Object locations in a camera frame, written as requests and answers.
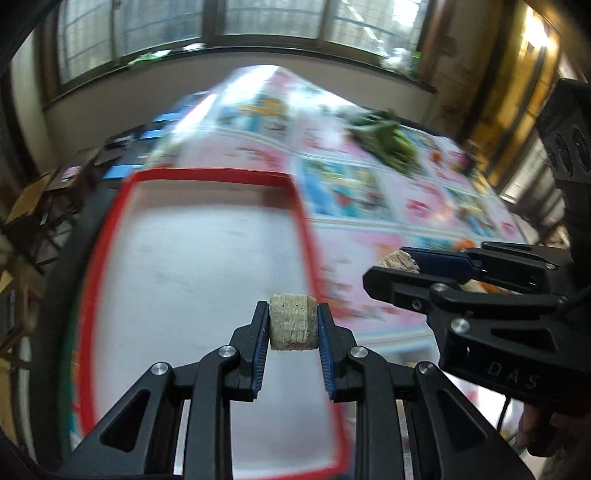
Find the beige sugarcane chunk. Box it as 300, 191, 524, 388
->
269, 294, 318, 351

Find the red rimmed white tray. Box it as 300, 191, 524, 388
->
75, 168, 349, 479

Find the beige sugarcane piece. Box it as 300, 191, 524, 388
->
376, 250, 420, 273

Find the green leafy vegetable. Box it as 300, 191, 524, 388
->
346, 110, 422, 176

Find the colourful fruit print tablecloth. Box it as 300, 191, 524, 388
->
68, 64, 532, 480

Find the right hand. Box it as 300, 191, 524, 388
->
516, 405, 590, 479

